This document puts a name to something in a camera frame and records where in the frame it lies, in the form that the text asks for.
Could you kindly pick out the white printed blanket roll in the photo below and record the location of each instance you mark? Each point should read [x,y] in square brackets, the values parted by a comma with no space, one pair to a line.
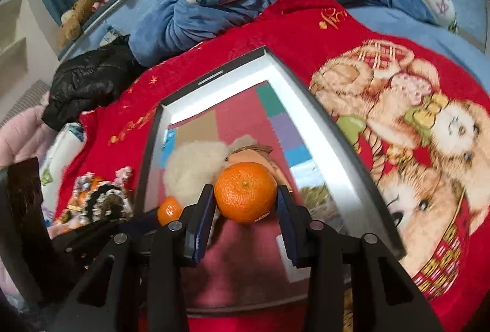
[61,163]

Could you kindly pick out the light blue bed sheet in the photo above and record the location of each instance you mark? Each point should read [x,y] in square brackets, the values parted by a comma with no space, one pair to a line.
[421,25]

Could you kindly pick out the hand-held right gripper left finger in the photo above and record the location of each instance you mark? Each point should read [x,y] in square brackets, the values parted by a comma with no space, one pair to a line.
[203,224]

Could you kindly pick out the grey white crochet scrunchie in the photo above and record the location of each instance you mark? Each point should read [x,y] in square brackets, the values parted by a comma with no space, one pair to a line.
[85,182]

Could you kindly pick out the black puffer jacket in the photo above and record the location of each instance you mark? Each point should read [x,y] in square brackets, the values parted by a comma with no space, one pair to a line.
[92,83]

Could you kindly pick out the black cardboard box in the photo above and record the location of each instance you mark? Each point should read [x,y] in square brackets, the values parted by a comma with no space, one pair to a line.
[245,117]

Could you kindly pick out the black white crochet scrunchie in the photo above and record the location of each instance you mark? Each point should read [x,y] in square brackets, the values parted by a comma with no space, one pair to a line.
[107,202]

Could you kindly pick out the pink white crochet scrunchie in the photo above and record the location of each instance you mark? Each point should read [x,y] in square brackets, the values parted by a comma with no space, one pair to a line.
[123,175]

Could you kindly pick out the blue padded bed headboard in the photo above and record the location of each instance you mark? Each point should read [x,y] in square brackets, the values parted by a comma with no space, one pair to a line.
[126,6]

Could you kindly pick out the red printed blanket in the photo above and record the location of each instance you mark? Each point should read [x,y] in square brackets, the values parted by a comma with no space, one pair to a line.
[344,22]

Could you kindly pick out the beige fluffy hair claw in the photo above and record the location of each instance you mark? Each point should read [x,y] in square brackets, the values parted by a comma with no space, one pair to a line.
[191,167]

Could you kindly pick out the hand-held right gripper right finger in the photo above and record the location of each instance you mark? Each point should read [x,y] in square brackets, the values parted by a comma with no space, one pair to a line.
[289,228]

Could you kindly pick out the grey checked cushion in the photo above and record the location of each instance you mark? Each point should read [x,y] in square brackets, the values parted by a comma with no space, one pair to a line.
[26,102]

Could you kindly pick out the pink quilt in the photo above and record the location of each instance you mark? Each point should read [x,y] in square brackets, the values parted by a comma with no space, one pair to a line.
[19,136]

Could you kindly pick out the peach triangular snack packet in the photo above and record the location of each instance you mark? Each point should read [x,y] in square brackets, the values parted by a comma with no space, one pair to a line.
[245,154]

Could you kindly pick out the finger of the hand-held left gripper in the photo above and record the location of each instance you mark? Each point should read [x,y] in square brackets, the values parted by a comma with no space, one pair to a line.
[99,230]

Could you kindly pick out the white wall shelf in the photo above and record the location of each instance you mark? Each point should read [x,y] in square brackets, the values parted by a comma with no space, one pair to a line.
[11,6]

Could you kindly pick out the pile of mandarin oranges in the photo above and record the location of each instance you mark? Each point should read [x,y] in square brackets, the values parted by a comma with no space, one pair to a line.
[95,182]

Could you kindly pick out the single mandarin orange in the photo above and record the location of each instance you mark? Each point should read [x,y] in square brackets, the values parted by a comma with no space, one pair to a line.
[169,210]
[245,192]

